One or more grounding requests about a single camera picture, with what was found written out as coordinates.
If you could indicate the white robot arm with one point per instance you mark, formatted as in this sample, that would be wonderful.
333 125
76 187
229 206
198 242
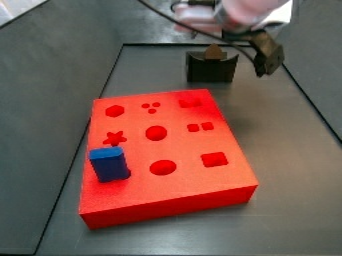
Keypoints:
235 16

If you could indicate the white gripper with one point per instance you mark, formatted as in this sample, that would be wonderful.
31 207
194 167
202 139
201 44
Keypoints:
197 16

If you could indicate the blue rectangular block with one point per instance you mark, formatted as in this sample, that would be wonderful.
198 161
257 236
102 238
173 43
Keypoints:
109 163

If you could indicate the black curved fixture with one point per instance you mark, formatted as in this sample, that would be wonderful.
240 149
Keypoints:
204 70

